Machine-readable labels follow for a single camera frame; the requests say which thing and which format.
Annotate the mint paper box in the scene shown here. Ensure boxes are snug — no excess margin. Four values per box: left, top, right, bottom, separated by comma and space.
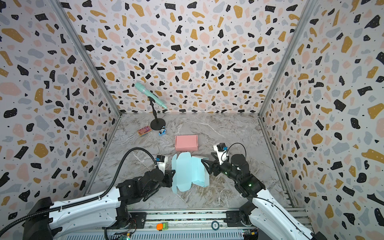
172, 152, 210, 194

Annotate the pink paper box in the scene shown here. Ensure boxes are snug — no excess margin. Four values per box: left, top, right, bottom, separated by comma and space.
175, 135, 199, 152

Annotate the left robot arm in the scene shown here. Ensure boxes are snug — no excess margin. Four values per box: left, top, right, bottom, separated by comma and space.
23, 168, 176, 240

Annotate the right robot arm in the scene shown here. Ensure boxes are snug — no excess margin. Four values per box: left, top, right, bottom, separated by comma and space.
201, 154, 326, 240

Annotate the small pink card box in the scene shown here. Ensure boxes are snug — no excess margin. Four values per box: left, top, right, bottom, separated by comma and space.
137, 126, 152, 137

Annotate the small blue toy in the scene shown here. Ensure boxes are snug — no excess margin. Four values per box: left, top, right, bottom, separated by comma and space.
159, 126, 167, 136

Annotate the orange button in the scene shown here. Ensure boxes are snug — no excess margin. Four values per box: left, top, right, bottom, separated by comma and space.
156, 222, 168, 231

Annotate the black microphone stand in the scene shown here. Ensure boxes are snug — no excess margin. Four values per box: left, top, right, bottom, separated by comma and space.
148, 97, 166, 131

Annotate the mint green microphone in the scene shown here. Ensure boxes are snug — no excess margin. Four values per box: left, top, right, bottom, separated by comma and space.
135, 82, 168, 109

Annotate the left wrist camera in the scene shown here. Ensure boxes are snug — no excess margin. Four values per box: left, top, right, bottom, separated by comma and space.
155, 155, 168, 174

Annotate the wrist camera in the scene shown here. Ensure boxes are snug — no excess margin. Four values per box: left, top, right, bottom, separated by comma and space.
214, 143, 229, 165
155, 155, 168, 174

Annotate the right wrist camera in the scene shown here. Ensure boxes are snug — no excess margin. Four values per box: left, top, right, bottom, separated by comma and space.
214, 143, 229, 165

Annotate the thin black camera cable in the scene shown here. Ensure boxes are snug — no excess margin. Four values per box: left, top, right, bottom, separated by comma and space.
226, 142, 247, 158

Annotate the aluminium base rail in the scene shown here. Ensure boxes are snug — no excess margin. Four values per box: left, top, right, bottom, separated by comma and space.
71, 208, 316, 240

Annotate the black corrugated cable hose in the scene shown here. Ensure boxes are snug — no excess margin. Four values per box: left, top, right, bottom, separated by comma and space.
0, 146, 158, 240

